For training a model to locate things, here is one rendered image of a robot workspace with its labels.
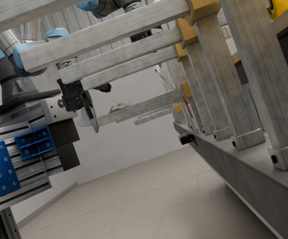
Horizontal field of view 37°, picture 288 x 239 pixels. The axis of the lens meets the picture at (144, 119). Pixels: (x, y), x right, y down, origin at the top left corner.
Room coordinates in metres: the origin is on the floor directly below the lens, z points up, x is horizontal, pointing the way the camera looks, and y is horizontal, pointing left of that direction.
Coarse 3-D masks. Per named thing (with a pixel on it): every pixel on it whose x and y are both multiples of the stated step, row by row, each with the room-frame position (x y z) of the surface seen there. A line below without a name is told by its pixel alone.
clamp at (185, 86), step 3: (183, 84) 1.36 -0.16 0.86; (186, 84) 1.36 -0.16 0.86; (183, 87) 1.36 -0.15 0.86; (186, 87) 1.36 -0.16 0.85; (183, 90) 1.38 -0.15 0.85; (186, 90) 1.36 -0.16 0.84; (189, 90) 1.36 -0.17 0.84; (186, 93) 1.36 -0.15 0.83; (189, 93) 1.36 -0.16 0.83; (186, 96) 1.36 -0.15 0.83; (189, 96) 1.36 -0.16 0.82
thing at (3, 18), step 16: (0, 0) 0.41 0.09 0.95; (16, 0) 0.41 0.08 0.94; (32, 0) 0.41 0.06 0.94; (48, 0) 0.41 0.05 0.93; (64, 0) 0.41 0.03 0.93; (80, 0) 0.43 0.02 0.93; (0, 16) 0.41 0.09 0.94; (16, 16) 0.41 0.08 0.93; (32, 16) 0.42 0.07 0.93; (0, 32) 0.44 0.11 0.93
